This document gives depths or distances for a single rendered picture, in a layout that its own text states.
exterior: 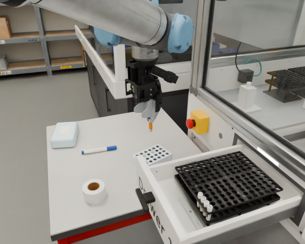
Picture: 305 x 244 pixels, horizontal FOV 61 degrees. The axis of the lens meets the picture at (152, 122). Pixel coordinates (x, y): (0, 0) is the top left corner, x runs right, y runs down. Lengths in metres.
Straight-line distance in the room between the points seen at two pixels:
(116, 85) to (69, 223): 0.76
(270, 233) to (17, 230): 1.49
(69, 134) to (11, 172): 1.33
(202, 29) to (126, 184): 0.60
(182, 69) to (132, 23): 1.03
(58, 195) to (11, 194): 1.29
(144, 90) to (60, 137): 0.49
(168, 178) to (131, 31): 0.49
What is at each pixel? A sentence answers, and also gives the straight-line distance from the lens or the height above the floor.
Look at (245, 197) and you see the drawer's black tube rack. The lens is 0.70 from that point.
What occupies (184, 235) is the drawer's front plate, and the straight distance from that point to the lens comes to 0.56.
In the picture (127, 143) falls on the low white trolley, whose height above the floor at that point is 0.76.
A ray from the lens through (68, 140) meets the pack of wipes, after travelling 1.09.
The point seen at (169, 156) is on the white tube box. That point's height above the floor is 0.79.
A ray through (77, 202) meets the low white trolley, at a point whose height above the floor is 0.76.
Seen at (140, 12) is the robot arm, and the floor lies 1.32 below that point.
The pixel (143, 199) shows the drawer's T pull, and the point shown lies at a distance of 0.64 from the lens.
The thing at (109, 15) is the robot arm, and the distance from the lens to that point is 0.40.
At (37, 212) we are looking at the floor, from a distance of 1.98.
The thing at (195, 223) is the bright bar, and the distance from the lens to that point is 0.68.
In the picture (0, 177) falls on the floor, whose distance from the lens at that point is 2.38.
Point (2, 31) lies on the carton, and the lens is 4.38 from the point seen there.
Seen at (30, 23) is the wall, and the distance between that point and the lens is 4.75.
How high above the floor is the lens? 1.37
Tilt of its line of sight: 30 degrees down
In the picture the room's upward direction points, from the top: straight up
